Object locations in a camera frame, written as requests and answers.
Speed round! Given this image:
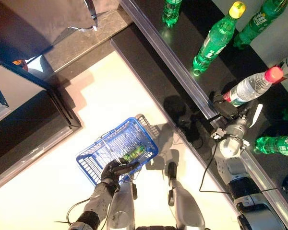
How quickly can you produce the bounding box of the brown grey fabric curtain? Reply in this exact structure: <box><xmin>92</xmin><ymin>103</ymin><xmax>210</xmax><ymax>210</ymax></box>
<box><xmin>0</xmin><ymin>0</ymin><xmax>99</xmax><ymax>60</ymax></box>

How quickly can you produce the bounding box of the robot right leg silver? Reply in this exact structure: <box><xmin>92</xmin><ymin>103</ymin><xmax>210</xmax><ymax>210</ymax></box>
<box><xmin>167</xmin><ymin>162</ymin><xmax>206</xmax><ymax>230</ymax></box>

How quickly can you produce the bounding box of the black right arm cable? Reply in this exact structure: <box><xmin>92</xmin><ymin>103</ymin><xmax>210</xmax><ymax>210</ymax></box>
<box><xmin>198</xmin><ymin>141</ymin><xmax>232</xmax><ymax>194</ymax></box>

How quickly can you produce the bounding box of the dark shelf base silver rail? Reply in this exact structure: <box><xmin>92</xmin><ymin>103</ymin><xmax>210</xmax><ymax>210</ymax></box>
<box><xmin>0</xmin><ymin>88</ymin><xmax>84</xmax><ymax>195</ymax></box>

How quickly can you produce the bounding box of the small orange object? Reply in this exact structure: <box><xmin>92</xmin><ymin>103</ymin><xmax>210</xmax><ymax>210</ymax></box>
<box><xmin>12</xmin><ymin>59</ymin><xmax>29</xmax><ymax>71</ymax></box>

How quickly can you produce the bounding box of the robot right hand dark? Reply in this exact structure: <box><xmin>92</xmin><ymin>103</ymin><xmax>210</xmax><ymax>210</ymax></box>
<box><xmin>208</xmin><ymin>90</ymin><xmax>257</xmax><ymax>119</ymax></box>

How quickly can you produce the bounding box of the black shelf base plinth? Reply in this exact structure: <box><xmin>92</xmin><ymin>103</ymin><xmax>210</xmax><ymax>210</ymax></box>
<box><xmin>109</xmin><ymin>23</ymin><xmax>238</xmax><ymax>230</ymax></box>

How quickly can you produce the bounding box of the robot pelvis dark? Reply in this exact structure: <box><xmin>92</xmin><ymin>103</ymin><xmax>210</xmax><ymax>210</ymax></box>
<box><xmin>135</xmin><ymin>225</ymin><xmax>180</xmax><ymax>230</ymax></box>

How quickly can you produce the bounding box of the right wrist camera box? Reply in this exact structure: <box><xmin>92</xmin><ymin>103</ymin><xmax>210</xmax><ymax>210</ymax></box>
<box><xmin>211</xmin><ymin>128</ymin><xmax>228</xmax><ymax>140</ymax></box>

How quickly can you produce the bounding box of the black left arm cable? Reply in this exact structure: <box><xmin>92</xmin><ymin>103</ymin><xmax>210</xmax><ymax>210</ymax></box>
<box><xmin>66</xmin><ymin>197</ymin><xmax>92</xmax><ymax>226</ymax></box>

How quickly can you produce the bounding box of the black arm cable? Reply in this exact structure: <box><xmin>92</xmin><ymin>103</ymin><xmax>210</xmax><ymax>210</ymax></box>
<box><xmin>66</xmin><ymin>197</ymin><xmax>92</xmax><ymax>226</ymax></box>
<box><xmin>198</xmin><ymin>141</ymin><xmax>232</xmax><ymax>194</ymax></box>

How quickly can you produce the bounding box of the blue plastic shopping basket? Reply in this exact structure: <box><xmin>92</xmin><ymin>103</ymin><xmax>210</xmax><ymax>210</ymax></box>
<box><xmin>76</xmin><ymin>116</ymin><xmax>159</xmax><ymax>186</ymax></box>

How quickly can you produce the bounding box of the black shelf board clear rail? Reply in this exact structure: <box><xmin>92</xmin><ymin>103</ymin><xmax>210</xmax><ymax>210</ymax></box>
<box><xmin>119</xmin><ymin>0</ymin><xmax>288</xmax><ymax>230</ymax></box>

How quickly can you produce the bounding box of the pale shelf back panel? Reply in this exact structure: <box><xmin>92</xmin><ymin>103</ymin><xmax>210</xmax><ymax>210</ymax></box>
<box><xmin>211</xmin><ymin>0</ymin><xmax>288</xmax><ymax>92</ymax></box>

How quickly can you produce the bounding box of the robot left hand dark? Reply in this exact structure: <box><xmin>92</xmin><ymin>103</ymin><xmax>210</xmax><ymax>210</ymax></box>
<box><xmin>100</xmin><ymin>160</ymin><xmax>140</xmax><ymax>192</ymax></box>

